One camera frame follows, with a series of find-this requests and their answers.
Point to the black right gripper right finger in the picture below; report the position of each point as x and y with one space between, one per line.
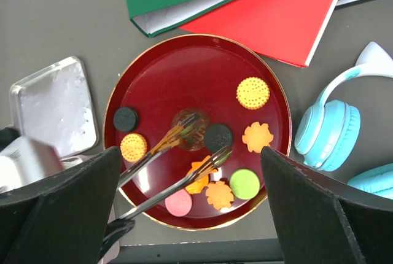
321 220

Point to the orange flower cookie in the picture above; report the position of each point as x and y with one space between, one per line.
257 136
219 195

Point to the pink sandwich cookie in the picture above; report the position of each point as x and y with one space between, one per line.
179 204

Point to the light blue cat headphones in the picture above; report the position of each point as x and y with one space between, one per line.
328 130

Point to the red folder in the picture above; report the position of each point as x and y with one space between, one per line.
285 30

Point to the green macaron cookie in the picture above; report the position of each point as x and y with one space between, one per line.
245 184

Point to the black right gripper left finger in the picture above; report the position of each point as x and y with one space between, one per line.
62 218

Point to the red round lacquer tray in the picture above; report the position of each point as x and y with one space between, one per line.
197 73

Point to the metal tongs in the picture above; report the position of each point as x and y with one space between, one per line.
160 170

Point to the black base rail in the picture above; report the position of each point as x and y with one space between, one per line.
242 251

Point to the orange round dotted cookie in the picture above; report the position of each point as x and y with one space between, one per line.
253 93
133 147

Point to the black sandwich cookie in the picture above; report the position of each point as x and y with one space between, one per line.
217 136
125 119

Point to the pink cookie tin box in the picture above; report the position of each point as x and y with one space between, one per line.
113 252

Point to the silver tin lid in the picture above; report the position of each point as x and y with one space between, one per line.
54 106

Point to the orange fish cookie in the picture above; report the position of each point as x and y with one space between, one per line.
197 186

